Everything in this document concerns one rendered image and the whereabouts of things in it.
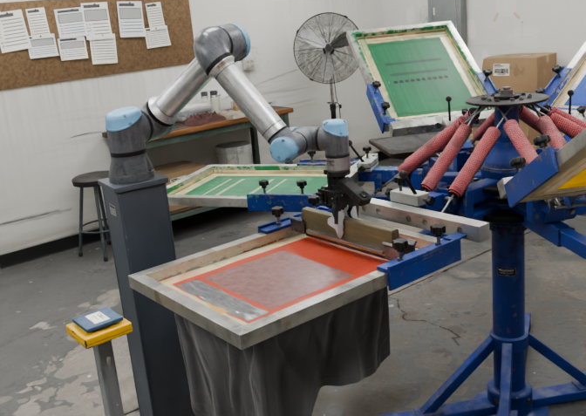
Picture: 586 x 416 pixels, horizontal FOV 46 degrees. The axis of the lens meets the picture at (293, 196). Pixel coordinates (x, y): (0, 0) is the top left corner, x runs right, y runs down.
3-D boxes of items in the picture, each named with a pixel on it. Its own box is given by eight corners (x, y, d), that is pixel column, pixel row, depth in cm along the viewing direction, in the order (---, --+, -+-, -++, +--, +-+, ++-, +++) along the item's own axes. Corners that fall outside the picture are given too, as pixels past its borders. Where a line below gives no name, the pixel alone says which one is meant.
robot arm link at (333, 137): (325, 118, 215) (351, 118, 211) (328, 153, 218) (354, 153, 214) (315, 122, 208) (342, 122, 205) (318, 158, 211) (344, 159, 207)
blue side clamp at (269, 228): (268, 248, 231) (266, 228, 229) (259, 245, 235) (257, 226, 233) (335, 225, 248) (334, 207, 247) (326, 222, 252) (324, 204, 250)
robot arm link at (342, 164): (355, 154, 212) (335, 160, 207) (356, 169, 213) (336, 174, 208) (338, 152, 218) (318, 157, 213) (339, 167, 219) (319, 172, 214)
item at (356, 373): (278, 473, 183) (262, 326, 172) (270, 467, 186) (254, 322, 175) (398, 403, 210) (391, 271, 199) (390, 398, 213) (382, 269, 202)
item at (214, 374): (272, 480, 182) (255, 330, 171) (185, 412, 216) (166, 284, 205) (281, 474, 184) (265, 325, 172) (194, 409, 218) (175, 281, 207)
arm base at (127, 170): (103, 179, 235) (98, 151, 233) (146, 170, 243) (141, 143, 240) (118, 187, 223) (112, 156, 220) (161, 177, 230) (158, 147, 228)
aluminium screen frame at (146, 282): (241, 350, 160) (240, 335, 159) (129, 287, 205) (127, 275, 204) (459, 255, 206) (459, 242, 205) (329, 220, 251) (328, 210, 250)
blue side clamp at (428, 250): (391, 291, 188) (389, 267, 186) (378, 286, 192) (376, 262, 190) (461, 260, 206) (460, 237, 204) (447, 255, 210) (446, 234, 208)
